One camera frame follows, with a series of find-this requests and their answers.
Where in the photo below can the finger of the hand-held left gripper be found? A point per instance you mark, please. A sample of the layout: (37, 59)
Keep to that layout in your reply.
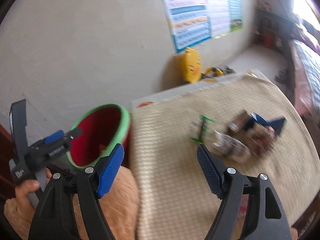
(72, 133)
(53, 137)

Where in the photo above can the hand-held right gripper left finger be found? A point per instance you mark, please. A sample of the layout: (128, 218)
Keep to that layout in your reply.
(111, 170)

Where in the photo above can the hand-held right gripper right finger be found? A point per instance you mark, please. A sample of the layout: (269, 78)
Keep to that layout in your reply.
(210, 172)

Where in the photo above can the red bin with green rim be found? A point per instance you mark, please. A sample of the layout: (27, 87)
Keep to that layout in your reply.
(100, 130)

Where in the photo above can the green wrapper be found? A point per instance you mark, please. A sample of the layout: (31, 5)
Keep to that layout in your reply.
(200, 130)

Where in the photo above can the brown cigarette box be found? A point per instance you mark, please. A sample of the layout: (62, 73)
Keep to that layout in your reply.
(238, 121)

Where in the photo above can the brown wrapper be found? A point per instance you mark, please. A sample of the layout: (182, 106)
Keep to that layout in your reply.
(262, 140)

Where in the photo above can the dark blue wrapper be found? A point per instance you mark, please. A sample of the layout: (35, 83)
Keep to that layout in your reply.
(272, 125)

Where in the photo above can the person's left forearm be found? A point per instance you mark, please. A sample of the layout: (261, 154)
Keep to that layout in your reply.
(17, 222)

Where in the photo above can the person's left hand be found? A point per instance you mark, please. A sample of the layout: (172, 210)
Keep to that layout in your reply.
(25, 195)

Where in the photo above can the beige checked tablecloth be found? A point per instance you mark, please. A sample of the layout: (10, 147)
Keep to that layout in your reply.
(175, 180)

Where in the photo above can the grey toy pile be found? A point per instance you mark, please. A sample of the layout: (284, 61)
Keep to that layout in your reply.
(227, 70)

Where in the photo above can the yellow duck toy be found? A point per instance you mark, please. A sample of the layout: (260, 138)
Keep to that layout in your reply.
(191, 65)

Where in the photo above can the pink bed sheet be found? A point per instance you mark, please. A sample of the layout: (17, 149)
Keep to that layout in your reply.
(303, 97)

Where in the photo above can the pair of shoes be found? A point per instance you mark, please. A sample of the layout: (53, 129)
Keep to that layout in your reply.
(281, 75)

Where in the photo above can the tall red box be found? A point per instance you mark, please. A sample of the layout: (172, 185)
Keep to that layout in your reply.
(267, 41)

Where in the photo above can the dark shelf table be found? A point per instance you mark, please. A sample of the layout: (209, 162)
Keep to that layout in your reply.
(275, 20)

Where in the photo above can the pink pillow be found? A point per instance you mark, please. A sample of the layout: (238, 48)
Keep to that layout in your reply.
(310, 37)

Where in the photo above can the bright window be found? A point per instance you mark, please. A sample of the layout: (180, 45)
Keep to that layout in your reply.
(303, 7)

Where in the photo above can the blue alphabet wall poster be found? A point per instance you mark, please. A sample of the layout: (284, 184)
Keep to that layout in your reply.
(190, 17)

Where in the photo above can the white chart wall poster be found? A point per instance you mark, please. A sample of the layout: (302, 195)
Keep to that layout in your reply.
(217, 10)

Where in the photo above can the green chart wall poster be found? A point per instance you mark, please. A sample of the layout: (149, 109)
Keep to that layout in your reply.
(235, 2)

